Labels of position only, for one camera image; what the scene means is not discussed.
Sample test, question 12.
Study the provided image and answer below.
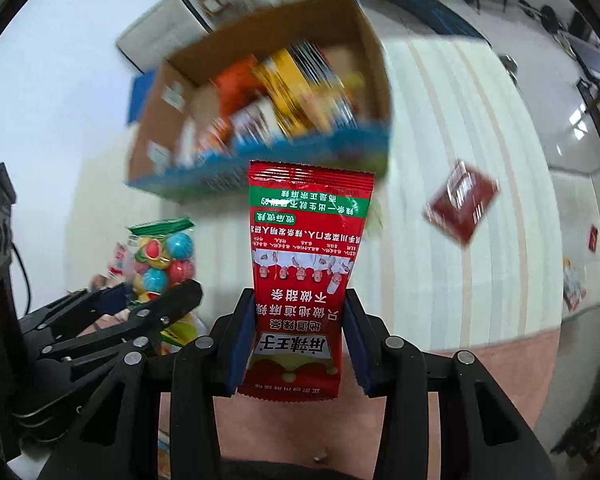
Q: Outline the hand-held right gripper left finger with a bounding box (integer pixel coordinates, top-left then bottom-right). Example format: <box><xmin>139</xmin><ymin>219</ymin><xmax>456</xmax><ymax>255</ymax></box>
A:
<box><xmin>39</xmin><ymin>287</ymin><xmax>257</xmax><ymax>480</ymax></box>

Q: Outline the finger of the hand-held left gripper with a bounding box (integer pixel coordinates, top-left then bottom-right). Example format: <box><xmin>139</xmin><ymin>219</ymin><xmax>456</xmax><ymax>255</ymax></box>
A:
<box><xmin>37</xmin><ymin>279</ymin><xmax>203</xmax><ymax>361</ymax></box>
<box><xmin>20</xmin><ymin>282</ymin><xmax>133</xmax><ymax>333</ymax></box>

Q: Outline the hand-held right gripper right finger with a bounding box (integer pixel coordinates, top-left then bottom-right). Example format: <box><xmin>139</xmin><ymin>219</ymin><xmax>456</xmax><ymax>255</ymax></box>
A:
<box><xmin>344</xmin><ymin>287</ymin><xmax>558</xmax><ymax>480</ymax></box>

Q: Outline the green candy ball packet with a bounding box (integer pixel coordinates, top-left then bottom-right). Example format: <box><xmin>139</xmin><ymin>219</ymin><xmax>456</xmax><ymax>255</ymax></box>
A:
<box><xmin>126</xmin><ymin>216</ymin><xmax>208</xmax><ymax>356</ymax></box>

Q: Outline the red green spicy strip packet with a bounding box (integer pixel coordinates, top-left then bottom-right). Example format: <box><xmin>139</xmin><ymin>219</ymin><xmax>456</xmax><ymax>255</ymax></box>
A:
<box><xmin>236</xmin><ymin>160</ymin><xmax>377</xmax><ymax>401</ymax></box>

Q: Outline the orange snack packet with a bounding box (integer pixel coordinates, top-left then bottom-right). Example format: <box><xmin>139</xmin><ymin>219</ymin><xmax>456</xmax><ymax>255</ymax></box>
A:
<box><xmin>212</xmin><ymin>55</ymin><xmax>261</xmax><ymax>126</ymax></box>

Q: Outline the large yellow black snack packet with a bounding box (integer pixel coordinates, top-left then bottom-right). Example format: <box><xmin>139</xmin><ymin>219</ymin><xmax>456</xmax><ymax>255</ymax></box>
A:
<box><xmin>252</xmin><ymin>42</ymin><xmax>366</xmax><ymax>141</ymax></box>

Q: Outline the cardboard box blue print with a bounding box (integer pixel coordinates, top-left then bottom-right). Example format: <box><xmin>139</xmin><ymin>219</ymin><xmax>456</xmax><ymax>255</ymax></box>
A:
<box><xmin>125</xmin><ymin>0</ymin><xmax>396</xmax><ymax>206</ymax></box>

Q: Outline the cat print tablecloth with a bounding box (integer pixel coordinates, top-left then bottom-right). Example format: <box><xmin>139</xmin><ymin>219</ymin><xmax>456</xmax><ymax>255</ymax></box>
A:
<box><xmin>70</xmin><ymin>35</ymin><xmax>563</xmax><ymax>461</ymax></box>

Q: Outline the person's dark fleece clothing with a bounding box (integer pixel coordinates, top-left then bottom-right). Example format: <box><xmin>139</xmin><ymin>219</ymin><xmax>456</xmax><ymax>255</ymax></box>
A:
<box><xmin>220</xmin><ymin>455</ymin><xmax>388</xmax><ymax>480</ymax></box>

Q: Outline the dark red snack packet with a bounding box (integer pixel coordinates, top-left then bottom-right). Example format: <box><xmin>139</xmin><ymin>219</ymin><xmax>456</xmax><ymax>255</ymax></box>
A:
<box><xmin>421</xmin><ymin>159</ymin><xmax>501</xmax><ymax>248</ymax></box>

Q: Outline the blue mat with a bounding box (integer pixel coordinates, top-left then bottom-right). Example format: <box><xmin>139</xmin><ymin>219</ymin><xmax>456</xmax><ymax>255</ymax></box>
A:
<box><xmin>127</xmin><ymin>72</ymin><xmax>158</xmax><ymax>126</ymax></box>

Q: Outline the black metal stand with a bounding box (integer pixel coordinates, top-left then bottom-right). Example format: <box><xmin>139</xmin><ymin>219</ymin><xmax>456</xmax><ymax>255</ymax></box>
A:
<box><xmin>550</xmin><ymin>385</ymin><xmax>600</xmax><ymax>466</ymax></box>

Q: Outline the white quilted lounge chair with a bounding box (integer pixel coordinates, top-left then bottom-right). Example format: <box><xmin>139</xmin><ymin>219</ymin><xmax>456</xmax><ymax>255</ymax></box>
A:
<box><xmin>545</xmin><ymin>162</ymin><xmax>600</xmax><ymax>318</ymax></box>

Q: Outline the white quilted black-edged chair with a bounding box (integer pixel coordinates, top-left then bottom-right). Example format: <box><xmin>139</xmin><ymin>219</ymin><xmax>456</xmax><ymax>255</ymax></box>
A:
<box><xmin>116</xmin><ymin>0</ymin><xmax>211</xmax><ymax>73</ymax></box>

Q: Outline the chrome dumbbell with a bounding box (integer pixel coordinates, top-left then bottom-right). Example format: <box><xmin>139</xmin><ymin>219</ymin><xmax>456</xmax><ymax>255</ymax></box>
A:
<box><xmin>497</xmin><ymin>52</ymin><xmax>521</xmax><ymax>91</ymax></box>

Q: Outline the black sit-up bench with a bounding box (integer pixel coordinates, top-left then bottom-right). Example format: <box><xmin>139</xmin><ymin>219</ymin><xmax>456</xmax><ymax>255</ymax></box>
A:
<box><xmin>355</xmin><ymin>0</ymin><xmax>488</xmax><ymax>41</ymax></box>

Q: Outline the short floor barbell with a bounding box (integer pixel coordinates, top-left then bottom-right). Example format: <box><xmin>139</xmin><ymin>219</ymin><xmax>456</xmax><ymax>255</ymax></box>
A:
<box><xmin>522</xmin><ymin>0</ymin><xmax>561</xmax><ymax>31</ymax></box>

